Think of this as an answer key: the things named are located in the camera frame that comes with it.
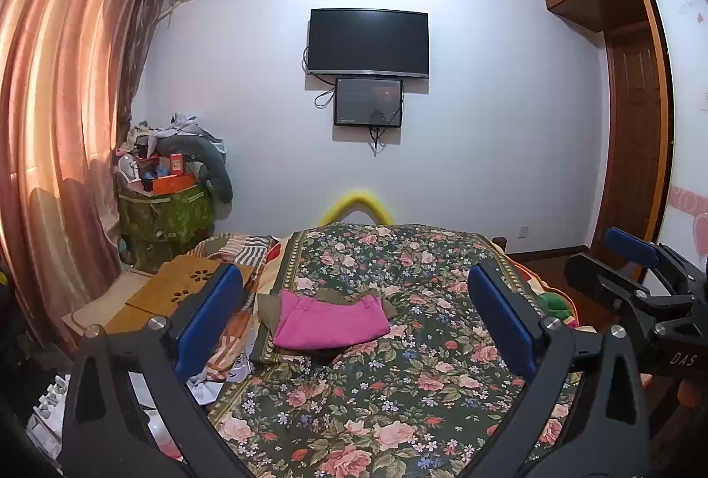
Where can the floral bed cover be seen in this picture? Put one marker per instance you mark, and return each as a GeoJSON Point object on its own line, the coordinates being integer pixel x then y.
{"type": "Point", "coordinates": [420, 401]}

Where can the grey neck pillow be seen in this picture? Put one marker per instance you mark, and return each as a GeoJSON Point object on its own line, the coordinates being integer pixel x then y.
{"type": "Point", "coordinates": [213, 170]}

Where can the pink pants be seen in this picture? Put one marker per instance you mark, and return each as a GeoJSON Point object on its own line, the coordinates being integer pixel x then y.
{"type": "Point", "coordinates": [330, 320]}

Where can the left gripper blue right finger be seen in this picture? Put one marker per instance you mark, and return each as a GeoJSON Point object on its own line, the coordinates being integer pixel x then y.
{"type": "Point", "coordinates": [508, 317]}

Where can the olive green garment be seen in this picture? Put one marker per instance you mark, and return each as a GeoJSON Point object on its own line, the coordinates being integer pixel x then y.
{"type": "Point", "coordinates": [326, 308]}

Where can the pink striped curtain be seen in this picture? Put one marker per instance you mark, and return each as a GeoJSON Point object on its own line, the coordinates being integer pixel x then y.
{"type": "Point", "coordinates": [69, 72]}

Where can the wall mounted black television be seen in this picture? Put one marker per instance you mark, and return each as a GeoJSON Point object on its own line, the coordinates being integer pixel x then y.
{"type": "Point", "coordinates": [355, 41]}

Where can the striped cloth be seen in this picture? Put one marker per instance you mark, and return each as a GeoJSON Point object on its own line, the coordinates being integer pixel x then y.
{"type": "Point", "coordinates": [250, 254]}

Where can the green storage bag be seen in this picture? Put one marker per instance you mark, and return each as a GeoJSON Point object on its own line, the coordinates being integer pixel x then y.
{"type": "Point", "coordinates": [156, 229]}

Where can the wooden door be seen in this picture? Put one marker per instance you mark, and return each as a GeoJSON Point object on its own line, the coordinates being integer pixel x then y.
{"type": "Point", "coordinates": [633, 160]}

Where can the small black wall monitor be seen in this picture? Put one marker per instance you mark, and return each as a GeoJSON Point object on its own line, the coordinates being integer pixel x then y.
{"type": "Point", "coordinates": [371, 102]}

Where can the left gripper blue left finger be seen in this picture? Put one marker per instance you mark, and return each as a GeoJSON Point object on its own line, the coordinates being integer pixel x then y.
{"type": "Point", "coordinates": [200, 320]}

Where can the orange box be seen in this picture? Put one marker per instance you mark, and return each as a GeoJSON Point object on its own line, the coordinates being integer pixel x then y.
{"type": "Point", "coordinates": [173, 184]}

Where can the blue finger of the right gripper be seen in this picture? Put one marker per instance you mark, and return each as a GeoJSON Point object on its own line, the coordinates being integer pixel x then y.
{"type": "Point", "coordinates": [632, 248]}

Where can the yellow foam bed rail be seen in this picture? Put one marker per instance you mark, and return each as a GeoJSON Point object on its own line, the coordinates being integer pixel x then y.
{"type": "Point", "coordinates": [359, 200]}

